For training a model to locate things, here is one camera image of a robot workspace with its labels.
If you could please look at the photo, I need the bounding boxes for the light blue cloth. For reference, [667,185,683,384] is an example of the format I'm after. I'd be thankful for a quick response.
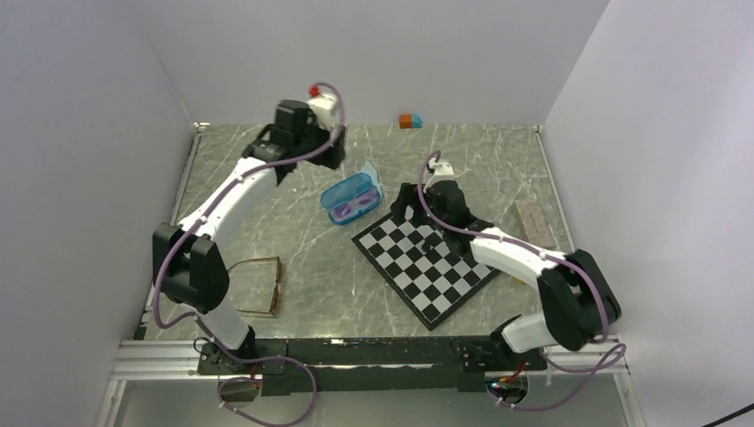
[360,161,380,188]

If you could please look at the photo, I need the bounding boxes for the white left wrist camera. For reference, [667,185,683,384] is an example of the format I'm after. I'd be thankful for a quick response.
[307,85,340,130]

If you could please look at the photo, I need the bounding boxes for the brown brick block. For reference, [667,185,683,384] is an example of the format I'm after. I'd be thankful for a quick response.
[514,198,557,249]

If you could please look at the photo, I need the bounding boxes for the brown sunglasses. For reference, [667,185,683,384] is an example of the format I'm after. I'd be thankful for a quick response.
[228,256,285,318]

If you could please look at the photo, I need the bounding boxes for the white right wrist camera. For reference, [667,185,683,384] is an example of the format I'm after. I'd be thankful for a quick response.
[423,159,456,187]

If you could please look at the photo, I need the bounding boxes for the blue glasses case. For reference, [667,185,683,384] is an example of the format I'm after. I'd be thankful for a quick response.
[320,172,382,225]

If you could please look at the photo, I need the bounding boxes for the black white chessboard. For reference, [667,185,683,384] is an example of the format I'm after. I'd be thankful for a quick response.
[352,214,501,331]

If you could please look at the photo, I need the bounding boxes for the purple pink sunglasses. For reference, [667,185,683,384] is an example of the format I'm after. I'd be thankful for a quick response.
[331,191,380,222]

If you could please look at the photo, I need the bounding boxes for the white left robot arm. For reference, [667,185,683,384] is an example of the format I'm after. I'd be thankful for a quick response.
[152,93,346,374]

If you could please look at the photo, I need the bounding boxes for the orange block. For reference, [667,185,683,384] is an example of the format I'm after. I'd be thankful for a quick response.
[398,114,413,129]

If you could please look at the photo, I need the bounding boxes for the black base frame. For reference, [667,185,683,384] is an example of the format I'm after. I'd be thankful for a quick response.
[192,335,547,397]

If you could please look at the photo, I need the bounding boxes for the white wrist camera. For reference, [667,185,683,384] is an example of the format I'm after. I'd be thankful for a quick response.
[423,159,456,187]
[307,85,340,130]

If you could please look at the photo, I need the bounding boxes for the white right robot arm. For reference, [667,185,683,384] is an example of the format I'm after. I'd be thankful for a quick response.
[390,181,622,370]

